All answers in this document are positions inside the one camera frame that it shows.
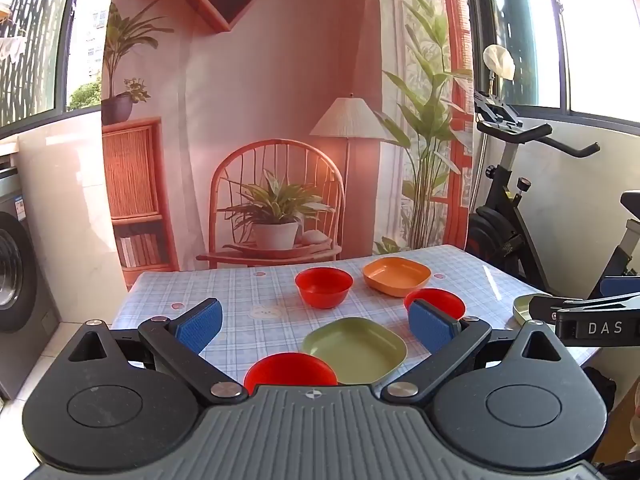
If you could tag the orange plate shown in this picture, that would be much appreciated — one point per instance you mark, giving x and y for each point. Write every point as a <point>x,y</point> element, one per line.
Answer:
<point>395,275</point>

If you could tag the black exercise bike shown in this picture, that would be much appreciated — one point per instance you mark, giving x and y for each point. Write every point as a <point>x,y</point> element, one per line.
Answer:
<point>492,232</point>

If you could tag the pale green plate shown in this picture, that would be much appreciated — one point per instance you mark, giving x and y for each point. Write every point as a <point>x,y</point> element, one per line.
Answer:
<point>521,312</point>

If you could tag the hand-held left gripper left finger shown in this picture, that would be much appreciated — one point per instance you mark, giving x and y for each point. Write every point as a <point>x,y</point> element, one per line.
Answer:
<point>202,322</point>

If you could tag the black bag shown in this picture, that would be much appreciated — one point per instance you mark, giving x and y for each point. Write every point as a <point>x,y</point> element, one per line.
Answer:
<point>600,385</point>

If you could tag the white cloth on pole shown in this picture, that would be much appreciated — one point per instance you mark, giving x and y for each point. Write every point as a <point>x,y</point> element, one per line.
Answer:
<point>499,62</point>

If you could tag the printed room backdrop cloth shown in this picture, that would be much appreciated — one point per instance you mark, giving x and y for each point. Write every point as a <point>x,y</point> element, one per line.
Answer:
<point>260,85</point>

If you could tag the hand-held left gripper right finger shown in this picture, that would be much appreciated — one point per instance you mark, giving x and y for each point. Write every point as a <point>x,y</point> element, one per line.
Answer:
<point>430,325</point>

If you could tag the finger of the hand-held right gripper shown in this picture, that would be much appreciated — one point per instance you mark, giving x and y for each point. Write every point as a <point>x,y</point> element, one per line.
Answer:
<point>622,286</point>
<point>600,327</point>

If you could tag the grey washing machine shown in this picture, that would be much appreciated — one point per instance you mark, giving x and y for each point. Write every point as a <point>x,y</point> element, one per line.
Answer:
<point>20,270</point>

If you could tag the blue plaid tablecloth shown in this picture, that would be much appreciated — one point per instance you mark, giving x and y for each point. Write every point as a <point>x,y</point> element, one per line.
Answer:
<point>250,295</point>

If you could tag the red bowl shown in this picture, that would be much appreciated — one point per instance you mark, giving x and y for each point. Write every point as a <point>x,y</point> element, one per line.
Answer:
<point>442,302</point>
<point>322,287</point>
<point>290,372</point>

